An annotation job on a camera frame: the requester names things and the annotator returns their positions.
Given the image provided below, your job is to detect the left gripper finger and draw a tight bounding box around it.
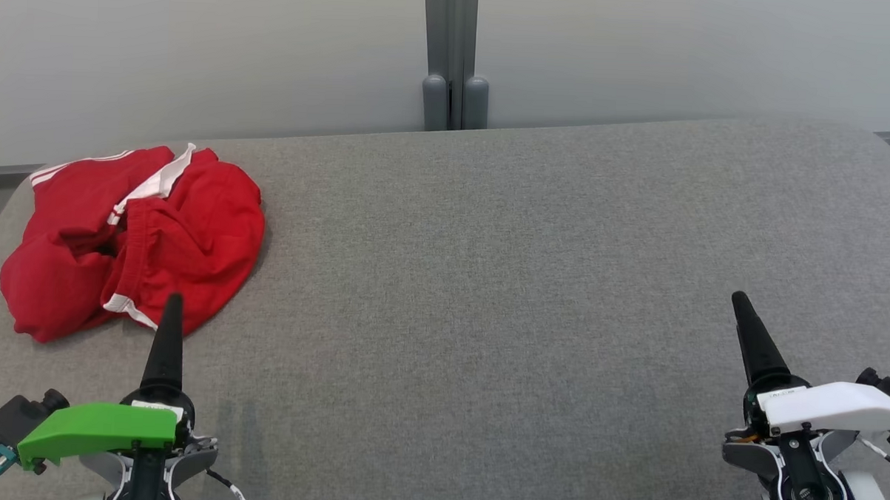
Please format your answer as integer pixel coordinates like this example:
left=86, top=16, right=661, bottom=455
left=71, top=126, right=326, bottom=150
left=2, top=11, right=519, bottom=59
left=140, top=292, right=187, bottom=394

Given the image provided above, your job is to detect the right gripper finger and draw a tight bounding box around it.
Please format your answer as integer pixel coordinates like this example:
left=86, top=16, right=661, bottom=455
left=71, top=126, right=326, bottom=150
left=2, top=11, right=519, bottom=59
left=728, top=291, right=796, bottom=390

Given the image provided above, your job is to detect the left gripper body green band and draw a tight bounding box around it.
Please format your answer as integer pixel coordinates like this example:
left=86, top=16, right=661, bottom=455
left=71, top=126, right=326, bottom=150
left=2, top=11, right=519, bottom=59
left=17, top=383, right=198, bottom=477

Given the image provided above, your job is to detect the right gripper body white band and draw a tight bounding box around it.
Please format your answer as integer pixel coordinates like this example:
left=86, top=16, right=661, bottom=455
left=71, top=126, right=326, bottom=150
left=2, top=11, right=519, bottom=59
left=742, top=374, right=890, bottom=445

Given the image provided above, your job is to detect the red shirt with white sleeves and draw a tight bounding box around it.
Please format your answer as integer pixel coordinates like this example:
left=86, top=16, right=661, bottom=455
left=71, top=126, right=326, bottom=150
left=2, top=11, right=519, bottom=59
left=0, top=141, right=177, bottom=348

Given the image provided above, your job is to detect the thin black left gripper cable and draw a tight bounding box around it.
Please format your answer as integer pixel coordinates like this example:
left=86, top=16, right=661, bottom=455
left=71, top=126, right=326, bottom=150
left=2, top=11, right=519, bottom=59
left=206, top=468, right=254, bottom=500

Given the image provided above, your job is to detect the grey metal partition post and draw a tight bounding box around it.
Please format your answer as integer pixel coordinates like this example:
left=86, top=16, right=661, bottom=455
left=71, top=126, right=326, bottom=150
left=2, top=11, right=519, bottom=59
left=419, top=0, right=493, bottom=132

